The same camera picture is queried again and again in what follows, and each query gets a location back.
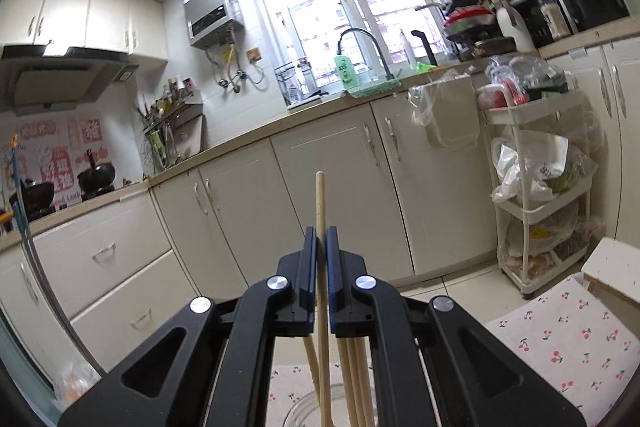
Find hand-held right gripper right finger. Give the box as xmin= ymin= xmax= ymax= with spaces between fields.
xmin=325 ymin=227 xmax=586 ymax=427

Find clear glass jar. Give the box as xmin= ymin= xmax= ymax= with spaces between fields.
xmin=282 ymin=399 xmax=381 ymax=427

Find white hanging trash bin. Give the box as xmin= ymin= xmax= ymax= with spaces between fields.
xmin=407 ymin=74 xmax=483 ymax=151

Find white thermos jug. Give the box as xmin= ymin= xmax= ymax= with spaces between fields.
xmin=495 ymin=4 xmax=537 ymax=54

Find cherry print tablecloth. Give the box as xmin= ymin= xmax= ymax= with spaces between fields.
xmin=267 ymin=274 xmax=640 ymax=427

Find metal wall rack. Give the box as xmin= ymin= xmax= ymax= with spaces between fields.
xmin=137 ymin=102 xmax=206 ymax=172

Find black angled holder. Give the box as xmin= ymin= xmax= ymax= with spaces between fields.
xmin=411 ymin=30 xmax=438 ymax=68

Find clear plastic bottle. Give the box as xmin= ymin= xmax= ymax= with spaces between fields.
xmin=532 ymin=0 xmax=573 ymax=40

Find grey range hood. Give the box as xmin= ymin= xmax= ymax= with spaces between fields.
xmin=0 ymin=42 xmax=141 ymax=118

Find cream wall cabinets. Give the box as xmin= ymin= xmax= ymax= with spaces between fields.
xmin=0 ymin=0 xmax=168 ymax=60

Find clear plastic container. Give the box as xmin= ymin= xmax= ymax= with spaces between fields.
xmin=274 ymin=57 xmax=317 ymax=108

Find green dish cloth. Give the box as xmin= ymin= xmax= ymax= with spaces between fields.
xmin=345 ymin=79 xmax=403 ymax=98

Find row of condiment bottles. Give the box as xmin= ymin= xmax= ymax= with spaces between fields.
xmin=150 ymin=77 xmax=196 ymax=112

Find green dish soap bottle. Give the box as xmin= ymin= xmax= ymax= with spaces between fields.
xmin=335 ymin=52 xmax=362 ymax=91

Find pink wall poster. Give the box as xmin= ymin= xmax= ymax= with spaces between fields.
xmin=12 ymin=114 xmax=108 ymax=208

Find metal water heater hoses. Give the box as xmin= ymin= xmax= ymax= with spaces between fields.
xmin=205 ymin=29 xmax=266 ymax=95

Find bagged food with red lids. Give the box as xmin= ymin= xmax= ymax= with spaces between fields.
xmin=475 ymin=54 xmax=581 ymax=108

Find cream base cabinets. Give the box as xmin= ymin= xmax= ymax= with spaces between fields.
xmin=0 ymin=32 xmax=640 ymax=383

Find blue grey mop pole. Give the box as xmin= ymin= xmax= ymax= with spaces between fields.
xmin=7 ymin=134 xmax=56 ymax=308

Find white stool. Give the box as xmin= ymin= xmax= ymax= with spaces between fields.
xmin=582 ymin=237 xmax=640 ymax=303

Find metal kitchen faucet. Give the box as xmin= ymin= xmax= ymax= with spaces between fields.
xmin=339 ymin=28 xmax=396 ymax=81

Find stack of pots and pans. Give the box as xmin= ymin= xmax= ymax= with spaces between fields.
xmin=442 ymin=0 xmax=516 ymax=58

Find white trolley cart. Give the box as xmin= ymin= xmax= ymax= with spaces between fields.
xmin=480 ymin=87 xmax=598 ymax=298

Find group of wooden chopsticks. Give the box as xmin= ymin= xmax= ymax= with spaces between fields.
xmin=302 ymin=337 xmax=376 ymax=427

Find black wok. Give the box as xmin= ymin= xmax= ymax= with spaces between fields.
xmin=10 ymin=179 xmax=56 ymax=223
xmin=77 ymin=149 xmax=121 ymax=200

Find bagged snacks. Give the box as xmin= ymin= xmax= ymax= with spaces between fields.
xmin=502 ymin=212 xmax=601 ymax=280

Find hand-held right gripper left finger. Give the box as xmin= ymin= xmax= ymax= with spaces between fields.
xmin=57 ymin=227 xmax=319 ymax=427

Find white plastic bags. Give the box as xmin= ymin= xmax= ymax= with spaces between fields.
xmin=490 ymin=129 xmax=598 ymax=202

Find silver water heater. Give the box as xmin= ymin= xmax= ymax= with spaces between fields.
xmin=181 ymin=0 xmax=246 ymax=50

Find clear plastic bag with oranges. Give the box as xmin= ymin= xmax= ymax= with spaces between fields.
xmin=52 ymin=357 xmax=103 ymax=408

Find slender wooden chopstick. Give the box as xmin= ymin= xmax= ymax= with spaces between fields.
xmin=315 ymin=172 xmax=335 ymax=427

